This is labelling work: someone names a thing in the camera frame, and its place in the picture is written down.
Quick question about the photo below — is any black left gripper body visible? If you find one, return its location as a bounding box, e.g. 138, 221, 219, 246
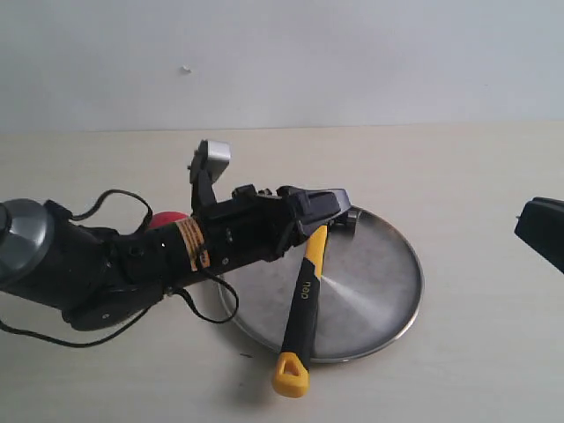
193, 185, 304, 273

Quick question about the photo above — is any round stainless steel plate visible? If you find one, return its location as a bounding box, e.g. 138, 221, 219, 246
218, 208, 424, 364

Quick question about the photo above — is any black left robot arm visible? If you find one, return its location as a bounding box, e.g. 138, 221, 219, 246
1, 185, 352, 331

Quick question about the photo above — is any yellow black claw hammer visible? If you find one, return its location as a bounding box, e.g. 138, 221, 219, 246
272, 207, 360, 398

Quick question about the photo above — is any red dome push button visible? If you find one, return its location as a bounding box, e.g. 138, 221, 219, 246
147, 211, 188, 229

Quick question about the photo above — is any black cable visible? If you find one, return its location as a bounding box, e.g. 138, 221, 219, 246
0, 189, 241, 349

